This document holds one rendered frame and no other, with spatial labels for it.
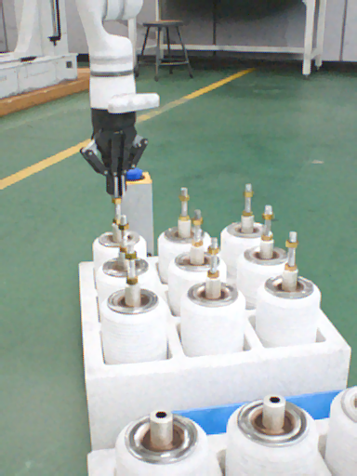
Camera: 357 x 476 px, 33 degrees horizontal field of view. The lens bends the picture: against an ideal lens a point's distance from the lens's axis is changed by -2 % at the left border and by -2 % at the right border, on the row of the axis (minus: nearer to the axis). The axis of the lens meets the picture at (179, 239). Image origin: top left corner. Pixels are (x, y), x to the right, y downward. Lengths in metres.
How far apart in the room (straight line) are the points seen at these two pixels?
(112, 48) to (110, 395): 0.52
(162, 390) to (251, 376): 0.13
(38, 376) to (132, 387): 0.35
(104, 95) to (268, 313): 0.43
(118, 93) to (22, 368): 0.56
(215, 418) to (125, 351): 0.16
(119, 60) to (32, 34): 3.49
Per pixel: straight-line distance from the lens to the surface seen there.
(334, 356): 0.93
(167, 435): 0.62
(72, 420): 1.07
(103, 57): 0.98
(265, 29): 5.90
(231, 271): 1.12
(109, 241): 1.09
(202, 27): 6.07
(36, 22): 4.51
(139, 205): 1.22
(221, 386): 0.89
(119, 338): 0.86
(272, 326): 0.91
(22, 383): 1.18
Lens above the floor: 0.67
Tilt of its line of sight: 22 degrees down
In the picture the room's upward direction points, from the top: 1 degrees counter-clockwise
